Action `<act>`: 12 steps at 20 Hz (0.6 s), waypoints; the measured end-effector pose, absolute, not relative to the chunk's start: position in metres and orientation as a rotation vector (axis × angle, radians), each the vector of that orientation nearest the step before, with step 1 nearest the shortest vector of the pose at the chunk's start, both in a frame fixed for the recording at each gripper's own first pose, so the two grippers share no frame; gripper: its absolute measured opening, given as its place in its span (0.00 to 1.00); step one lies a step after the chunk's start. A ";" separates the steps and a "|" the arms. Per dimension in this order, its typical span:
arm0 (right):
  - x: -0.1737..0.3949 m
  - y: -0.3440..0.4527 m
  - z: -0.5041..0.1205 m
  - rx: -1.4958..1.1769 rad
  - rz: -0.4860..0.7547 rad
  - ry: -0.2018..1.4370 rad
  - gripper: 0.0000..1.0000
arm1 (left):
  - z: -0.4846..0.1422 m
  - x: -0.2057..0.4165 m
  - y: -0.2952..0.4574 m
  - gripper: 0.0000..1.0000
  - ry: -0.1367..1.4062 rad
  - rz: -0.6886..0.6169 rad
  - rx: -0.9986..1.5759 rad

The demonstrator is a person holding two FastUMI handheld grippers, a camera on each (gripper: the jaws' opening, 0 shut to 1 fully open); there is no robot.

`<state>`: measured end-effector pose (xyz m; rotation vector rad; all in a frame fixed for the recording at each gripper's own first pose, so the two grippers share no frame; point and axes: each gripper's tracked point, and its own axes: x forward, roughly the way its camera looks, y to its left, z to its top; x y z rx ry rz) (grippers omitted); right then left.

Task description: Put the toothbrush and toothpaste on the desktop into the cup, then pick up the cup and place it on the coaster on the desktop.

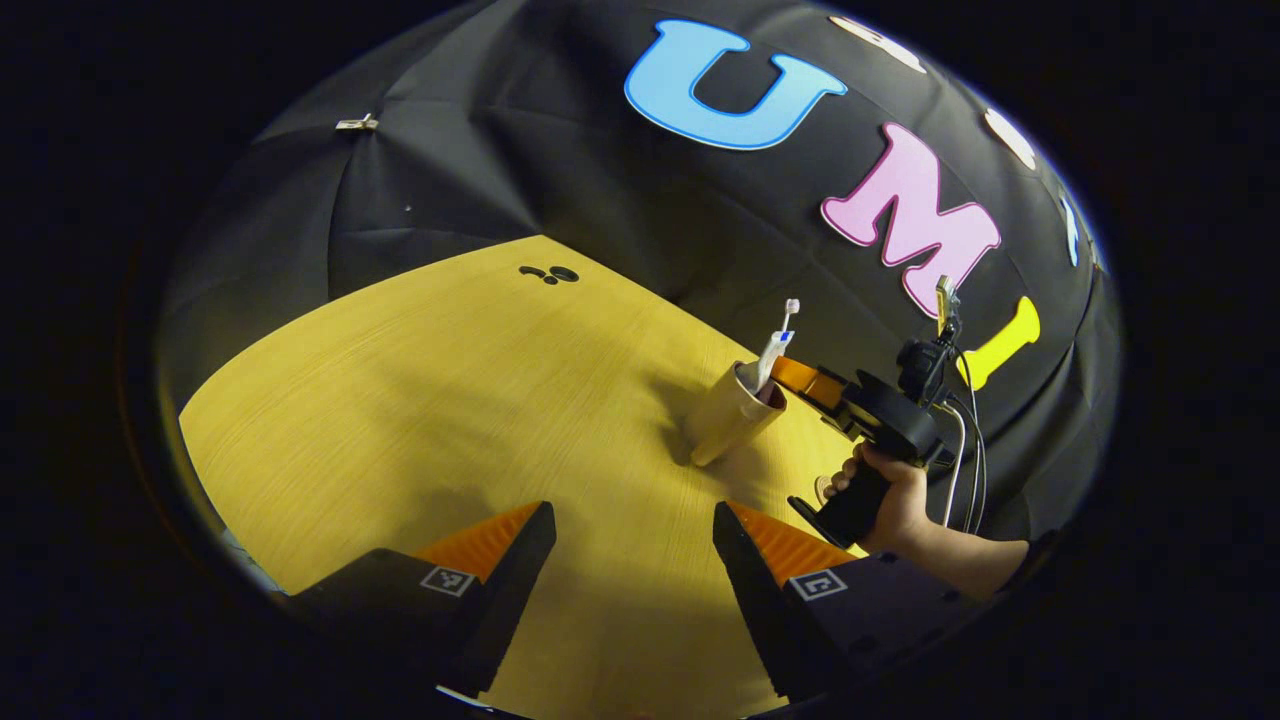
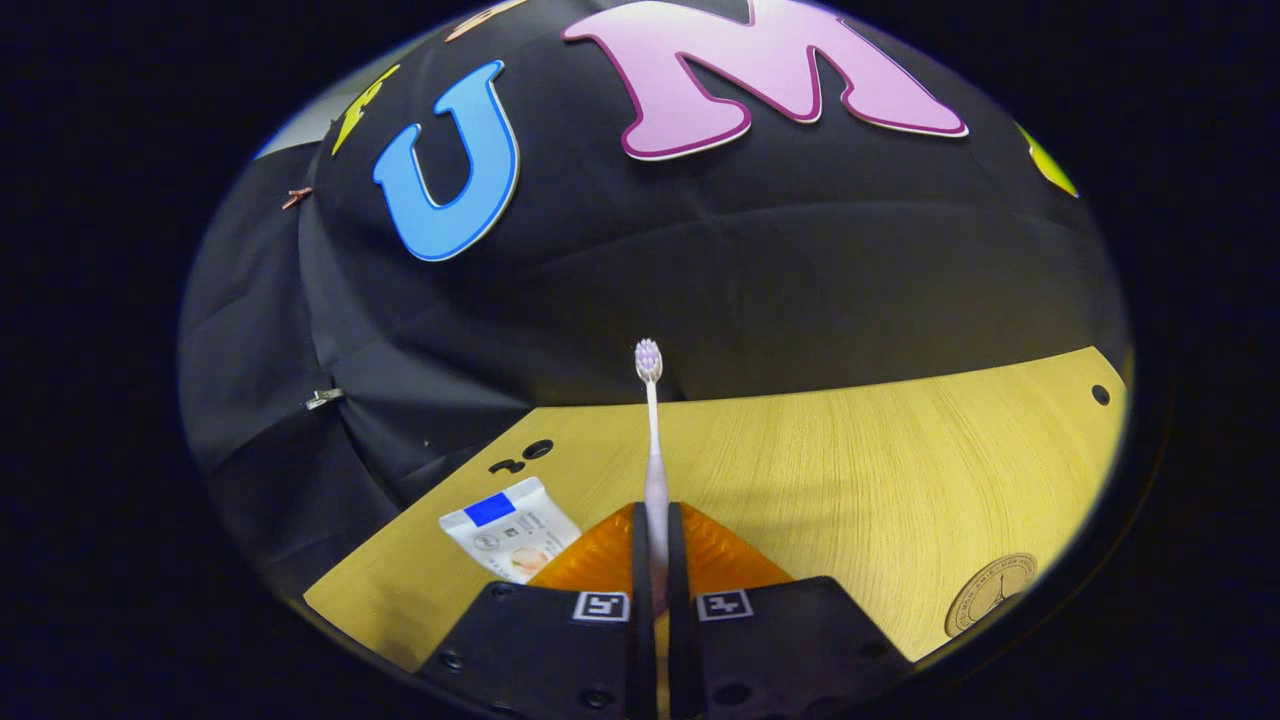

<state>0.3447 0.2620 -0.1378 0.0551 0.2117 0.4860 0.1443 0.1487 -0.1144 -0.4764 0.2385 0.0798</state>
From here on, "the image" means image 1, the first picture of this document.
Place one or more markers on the black backdrop cloth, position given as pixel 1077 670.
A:
pixel 560 170

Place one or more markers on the white toothpaste tube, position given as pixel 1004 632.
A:
pixel 772 355

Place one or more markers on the white toothbrush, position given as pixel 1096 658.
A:
pixel 790 315

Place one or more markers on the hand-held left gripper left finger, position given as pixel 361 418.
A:
pixel 520 570

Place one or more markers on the silver metal clip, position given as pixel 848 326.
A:
pixel 356 124

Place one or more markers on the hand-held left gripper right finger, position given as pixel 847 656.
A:
pixel 745 570

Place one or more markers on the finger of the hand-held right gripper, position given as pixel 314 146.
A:
pixel 810 383

